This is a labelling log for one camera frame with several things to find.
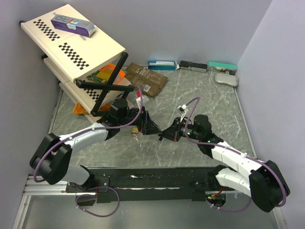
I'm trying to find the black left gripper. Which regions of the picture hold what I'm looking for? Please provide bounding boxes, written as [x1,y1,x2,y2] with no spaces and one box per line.
[119,106,162,135]

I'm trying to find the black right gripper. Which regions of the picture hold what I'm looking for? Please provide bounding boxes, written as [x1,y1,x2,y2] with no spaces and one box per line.
[160,117,202,142]

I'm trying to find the small brass padlock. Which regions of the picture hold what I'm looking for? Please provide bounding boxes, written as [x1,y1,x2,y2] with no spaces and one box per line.
[132,127,139,134]

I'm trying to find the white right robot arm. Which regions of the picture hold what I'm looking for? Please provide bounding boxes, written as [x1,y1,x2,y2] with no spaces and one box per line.
[159,114,290,212]

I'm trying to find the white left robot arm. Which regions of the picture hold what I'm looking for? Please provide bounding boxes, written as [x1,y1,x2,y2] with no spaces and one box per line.
[30,98,161,192]

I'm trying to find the brown coffee bag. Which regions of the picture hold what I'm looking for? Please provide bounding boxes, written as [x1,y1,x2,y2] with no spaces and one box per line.
[124,63,168,98]

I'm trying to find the blue white box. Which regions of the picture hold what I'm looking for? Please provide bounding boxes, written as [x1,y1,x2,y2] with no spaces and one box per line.
[148,60,180,71]

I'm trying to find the black long box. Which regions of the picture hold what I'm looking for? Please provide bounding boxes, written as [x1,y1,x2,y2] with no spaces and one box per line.
[179,61,208,73]

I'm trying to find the green yellow box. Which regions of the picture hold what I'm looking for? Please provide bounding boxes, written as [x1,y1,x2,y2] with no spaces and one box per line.
[87,70,110,83]

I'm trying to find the orange snack packet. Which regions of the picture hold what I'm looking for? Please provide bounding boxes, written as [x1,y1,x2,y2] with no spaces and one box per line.
[99,62,126,84]

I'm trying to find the orange packet lower shelf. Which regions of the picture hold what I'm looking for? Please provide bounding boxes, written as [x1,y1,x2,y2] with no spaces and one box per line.
[72,102,111,115]

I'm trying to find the grey silver pouch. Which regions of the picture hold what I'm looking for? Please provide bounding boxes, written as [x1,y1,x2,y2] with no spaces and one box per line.
[214,73,239,87]

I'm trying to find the teal white box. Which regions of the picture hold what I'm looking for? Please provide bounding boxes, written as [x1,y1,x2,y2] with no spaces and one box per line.
[207,61,237,75]

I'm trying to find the cream folding shelf rack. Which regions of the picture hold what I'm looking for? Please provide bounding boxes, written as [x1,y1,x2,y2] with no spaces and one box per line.
[20,4,128,123]

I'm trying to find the purple silver carton box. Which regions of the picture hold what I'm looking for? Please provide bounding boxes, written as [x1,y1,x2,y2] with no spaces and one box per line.
[51,14,96,37]

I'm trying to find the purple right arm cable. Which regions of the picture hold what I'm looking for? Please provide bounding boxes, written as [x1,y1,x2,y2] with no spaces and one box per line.
[183,97,288,208]

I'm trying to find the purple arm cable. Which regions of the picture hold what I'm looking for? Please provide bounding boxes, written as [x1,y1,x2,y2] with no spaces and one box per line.
[183,97,288,208]
[32,85,143,183]

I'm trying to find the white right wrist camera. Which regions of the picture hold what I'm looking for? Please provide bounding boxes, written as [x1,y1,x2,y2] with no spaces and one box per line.
[177,104,189,113]

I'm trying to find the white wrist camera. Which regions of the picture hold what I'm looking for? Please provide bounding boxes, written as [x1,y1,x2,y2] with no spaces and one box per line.
[177,104,189,113]
[135,94,144,108]

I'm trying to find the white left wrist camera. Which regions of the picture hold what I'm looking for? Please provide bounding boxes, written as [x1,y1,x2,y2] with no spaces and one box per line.
[135,94,144,108]

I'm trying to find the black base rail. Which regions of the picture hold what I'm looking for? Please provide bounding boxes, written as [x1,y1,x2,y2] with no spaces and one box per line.
[66,165,224,203]

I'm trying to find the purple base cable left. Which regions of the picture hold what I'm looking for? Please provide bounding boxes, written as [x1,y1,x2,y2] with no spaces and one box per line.
[75,186,121,218]

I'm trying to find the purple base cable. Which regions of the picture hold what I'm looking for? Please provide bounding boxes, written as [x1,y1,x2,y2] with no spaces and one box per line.
[206,198,253,212]
[75,186,121,218]

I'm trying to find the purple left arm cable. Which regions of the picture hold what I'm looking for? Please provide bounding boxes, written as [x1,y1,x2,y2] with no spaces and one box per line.
[32,85,143,183]

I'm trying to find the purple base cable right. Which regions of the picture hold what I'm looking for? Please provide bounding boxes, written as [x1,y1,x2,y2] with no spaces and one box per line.
[206,198,253,212]

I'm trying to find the aluminium frame rail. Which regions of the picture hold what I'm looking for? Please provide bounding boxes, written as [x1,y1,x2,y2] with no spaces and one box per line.
[23,175,75,196]

